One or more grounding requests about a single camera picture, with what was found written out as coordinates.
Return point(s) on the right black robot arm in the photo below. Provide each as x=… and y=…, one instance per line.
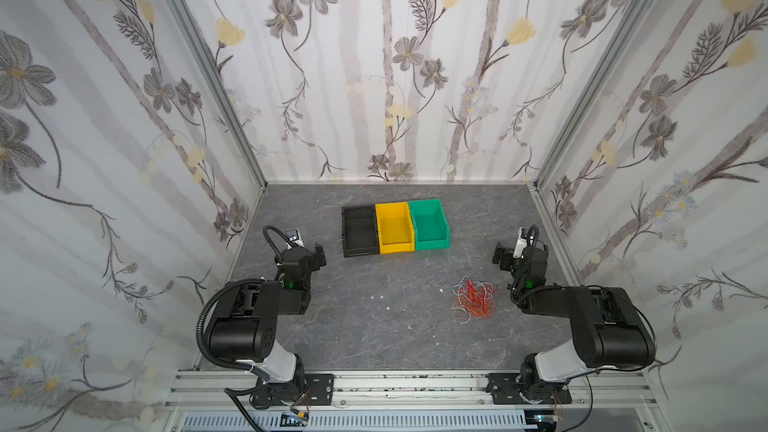
x=608, y=332

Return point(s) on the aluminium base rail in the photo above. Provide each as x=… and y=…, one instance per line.
x=468, y=400

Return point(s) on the black plastic bin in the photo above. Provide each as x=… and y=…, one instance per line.
x=359, y=231

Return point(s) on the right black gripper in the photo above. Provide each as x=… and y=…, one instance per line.
x=504, y=255

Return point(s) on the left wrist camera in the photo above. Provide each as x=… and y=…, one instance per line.
x=293, y=238

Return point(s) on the yellow plastic bin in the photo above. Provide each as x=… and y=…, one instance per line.
x=395, y=228

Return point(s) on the green plastic bin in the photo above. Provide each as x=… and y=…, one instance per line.
x=431, y=227

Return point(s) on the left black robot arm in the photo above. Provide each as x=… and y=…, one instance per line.
x=237, y=327

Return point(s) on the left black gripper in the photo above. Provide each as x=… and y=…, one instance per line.
x=315, y=256

